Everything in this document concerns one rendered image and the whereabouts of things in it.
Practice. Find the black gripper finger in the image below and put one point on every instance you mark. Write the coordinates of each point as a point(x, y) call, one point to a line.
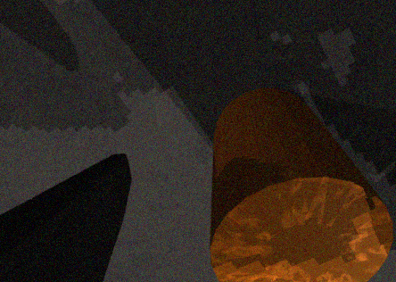
point(68, 233)

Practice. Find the orange cylinder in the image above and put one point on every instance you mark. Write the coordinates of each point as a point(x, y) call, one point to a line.
point(287, 204)

